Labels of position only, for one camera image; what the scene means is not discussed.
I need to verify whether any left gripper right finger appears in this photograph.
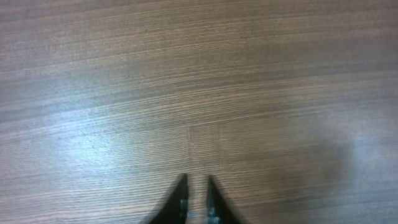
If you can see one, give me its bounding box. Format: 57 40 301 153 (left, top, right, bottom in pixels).
205 175 242 224

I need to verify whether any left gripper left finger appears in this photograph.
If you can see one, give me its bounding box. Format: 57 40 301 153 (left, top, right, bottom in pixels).
149 174 189 224

